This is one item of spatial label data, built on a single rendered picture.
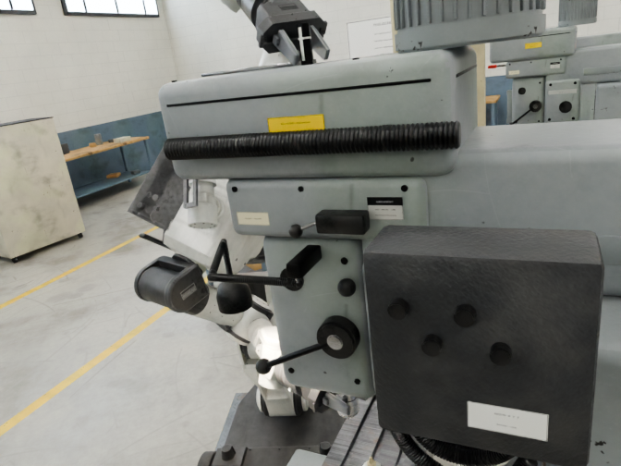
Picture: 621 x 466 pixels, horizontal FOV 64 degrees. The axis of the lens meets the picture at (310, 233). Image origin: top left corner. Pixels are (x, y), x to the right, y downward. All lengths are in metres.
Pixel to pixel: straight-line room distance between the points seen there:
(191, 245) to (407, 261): 0.84
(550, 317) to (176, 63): 12.19
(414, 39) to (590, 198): 0.30
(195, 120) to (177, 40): 11.61
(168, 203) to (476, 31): 0.86
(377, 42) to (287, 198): 9.49
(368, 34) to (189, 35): 4.16
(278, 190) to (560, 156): 0.39
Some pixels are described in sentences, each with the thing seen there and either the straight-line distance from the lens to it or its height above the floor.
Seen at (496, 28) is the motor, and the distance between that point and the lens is 0.69.
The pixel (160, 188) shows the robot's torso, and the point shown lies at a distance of 1.31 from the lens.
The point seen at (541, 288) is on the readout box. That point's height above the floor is 1.70.
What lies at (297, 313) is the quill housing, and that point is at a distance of 0.88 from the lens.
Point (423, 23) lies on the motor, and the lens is 0.70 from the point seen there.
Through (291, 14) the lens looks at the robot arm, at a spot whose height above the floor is 1.97.
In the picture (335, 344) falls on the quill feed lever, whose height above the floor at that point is 1.45.
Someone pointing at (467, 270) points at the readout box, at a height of 1.71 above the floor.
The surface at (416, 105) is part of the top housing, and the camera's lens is 0.67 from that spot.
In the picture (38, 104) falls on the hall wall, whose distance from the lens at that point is 9.88.
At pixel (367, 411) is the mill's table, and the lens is 1.48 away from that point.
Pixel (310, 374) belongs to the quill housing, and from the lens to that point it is 0.94.
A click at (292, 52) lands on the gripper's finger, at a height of 1.91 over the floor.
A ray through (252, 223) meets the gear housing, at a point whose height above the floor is 1.66.
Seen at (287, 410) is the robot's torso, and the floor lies 0.67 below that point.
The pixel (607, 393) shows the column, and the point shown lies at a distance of 0.68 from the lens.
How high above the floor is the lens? 1.90
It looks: 19 degrees down
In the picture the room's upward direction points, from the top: 7 degrees counter-clockwise
